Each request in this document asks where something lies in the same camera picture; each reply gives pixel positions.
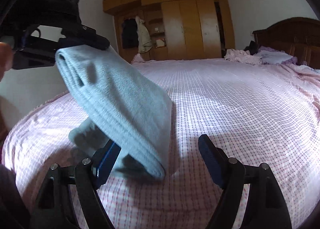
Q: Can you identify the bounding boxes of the light blue pants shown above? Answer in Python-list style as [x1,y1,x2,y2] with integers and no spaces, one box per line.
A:
[55,45,172,181]

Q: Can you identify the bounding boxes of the person's left hand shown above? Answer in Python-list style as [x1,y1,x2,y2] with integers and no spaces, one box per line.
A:
[0,42,14,81]

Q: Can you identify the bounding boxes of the pink checkered bed sheet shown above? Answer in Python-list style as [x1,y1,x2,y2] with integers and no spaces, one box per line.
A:
[2,59,319,228]

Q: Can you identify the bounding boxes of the white hanging jacket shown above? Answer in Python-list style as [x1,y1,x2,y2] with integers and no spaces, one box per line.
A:
[135,16,152,53]

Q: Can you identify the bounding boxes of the lavender ruffled pillow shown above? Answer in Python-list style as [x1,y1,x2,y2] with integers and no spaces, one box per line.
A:
[254,46,298,65]

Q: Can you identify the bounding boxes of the pink crumpled blanket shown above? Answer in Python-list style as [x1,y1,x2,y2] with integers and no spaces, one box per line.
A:
[224,49,263,65]

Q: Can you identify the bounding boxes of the wooden wardrobe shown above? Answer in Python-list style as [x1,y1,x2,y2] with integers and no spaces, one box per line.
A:
[103,0,235,61]

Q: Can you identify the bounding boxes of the black garment on bed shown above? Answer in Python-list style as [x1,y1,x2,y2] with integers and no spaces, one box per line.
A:
[244,40,259,55]

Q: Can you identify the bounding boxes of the dark wooden headboard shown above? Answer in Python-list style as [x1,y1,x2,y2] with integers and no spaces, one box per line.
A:
[253,17,320,69]

